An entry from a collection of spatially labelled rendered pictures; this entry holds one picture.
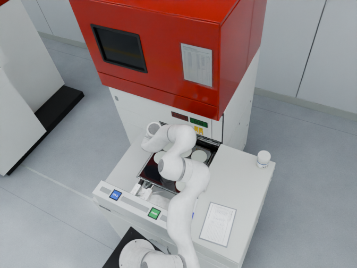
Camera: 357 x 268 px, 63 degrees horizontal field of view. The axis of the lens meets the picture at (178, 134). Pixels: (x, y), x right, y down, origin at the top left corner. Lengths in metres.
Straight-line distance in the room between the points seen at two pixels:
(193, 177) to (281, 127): 2.16
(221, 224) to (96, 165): 1.83
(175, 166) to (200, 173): 0.11
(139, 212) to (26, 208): 1.71
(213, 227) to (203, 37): 0.93
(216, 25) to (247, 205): 0.93
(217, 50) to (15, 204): 2.54
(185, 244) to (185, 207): 0.14
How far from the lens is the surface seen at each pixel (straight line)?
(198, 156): 1.86
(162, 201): 1.75
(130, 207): 1.69
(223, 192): 1.66
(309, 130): 3.29
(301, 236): 2.69
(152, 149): 1.49
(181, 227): 1.16
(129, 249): 1.52
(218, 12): 1.29
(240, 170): 1.74
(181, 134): 1.22
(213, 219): 1.60
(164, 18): 1.34
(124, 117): 2.20
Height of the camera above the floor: 2.45
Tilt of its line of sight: 52 degrees down
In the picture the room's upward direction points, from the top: 9 degrees counter-clockwise
